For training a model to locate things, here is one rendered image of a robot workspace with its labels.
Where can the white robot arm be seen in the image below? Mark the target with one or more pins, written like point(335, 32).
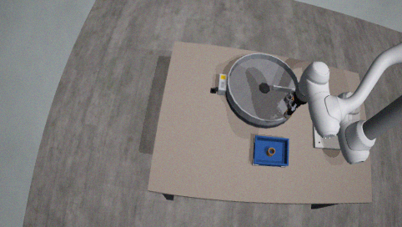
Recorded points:
point(329, 113)

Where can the blue shallow tray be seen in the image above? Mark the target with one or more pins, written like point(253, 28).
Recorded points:
point(261, 146)

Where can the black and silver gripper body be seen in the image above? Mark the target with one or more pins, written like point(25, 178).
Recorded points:
point(298, 101)

